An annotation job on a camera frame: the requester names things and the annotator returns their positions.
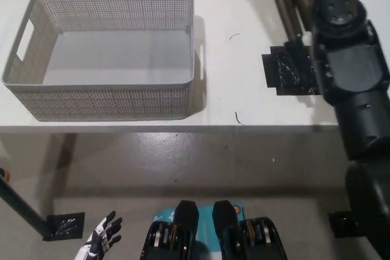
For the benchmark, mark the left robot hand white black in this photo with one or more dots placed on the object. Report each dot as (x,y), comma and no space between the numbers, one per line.
(105,235)

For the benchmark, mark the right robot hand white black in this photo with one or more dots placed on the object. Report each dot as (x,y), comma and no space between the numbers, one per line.
(300,50)

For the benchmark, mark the bronze tripod with black head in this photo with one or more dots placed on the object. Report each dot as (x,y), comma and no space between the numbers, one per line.
(286,7)

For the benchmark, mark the black tape patch on desk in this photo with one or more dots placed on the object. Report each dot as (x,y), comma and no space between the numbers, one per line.
(280,74)

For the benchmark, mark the robot body black teal blocks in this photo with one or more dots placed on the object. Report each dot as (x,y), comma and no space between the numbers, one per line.
(189,235)

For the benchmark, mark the dark metal table leg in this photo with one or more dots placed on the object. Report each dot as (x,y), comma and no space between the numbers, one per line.
(24,208)

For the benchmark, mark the small orange black object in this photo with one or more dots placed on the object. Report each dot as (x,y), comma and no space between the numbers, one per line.
(3,173)

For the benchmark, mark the grey perforated plastic basket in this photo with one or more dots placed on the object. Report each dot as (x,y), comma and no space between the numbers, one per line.
(115,101)

